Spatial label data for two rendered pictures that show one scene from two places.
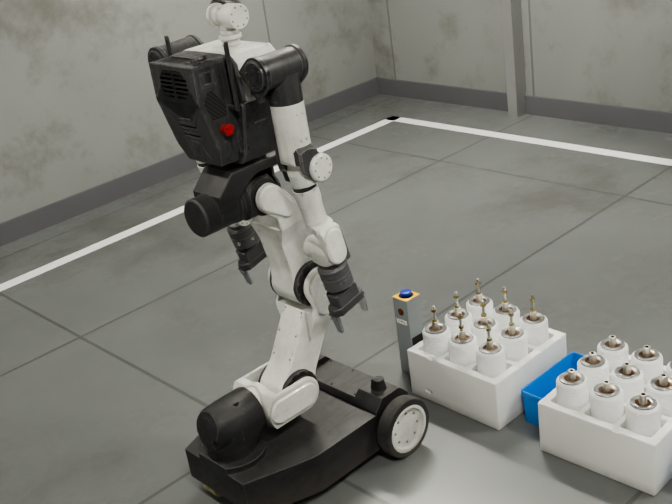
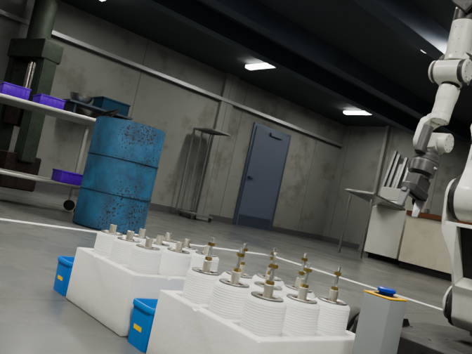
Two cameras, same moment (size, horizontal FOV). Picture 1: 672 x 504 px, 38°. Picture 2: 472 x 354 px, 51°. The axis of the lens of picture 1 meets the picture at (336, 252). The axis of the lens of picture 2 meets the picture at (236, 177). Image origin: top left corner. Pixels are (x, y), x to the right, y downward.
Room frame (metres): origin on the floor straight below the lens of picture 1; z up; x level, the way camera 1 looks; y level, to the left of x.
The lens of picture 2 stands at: (4.19, -0.61, 0.44)
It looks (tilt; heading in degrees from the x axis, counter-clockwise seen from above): 3 degrees up; 180
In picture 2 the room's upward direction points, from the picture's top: 12 degrees clockwise
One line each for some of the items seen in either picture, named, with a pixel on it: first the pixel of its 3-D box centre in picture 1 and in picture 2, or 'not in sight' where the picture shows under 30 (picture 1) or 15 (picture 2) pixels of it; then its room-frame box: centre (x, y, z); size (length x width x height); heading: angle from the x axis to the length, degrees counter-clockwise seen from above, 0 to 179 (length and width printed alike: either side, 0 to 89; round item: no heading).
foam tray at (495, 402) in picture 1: (487, 363); (255, 348); (2.88, -0.47, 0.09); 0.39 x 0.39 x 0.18; 40
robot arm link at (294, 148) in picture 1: (297, 141); (457, 53); (2.46, 0.06, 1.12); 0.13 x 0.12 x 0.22; 41
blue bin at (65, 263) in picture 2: not in sight; (97, 277); (2.29, -1.04, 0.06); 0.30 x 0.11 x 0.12; 132
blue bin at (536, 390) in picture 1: (560, 390); (180, 324); (2.70, -0.67, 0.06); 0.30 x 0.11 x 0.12; 130
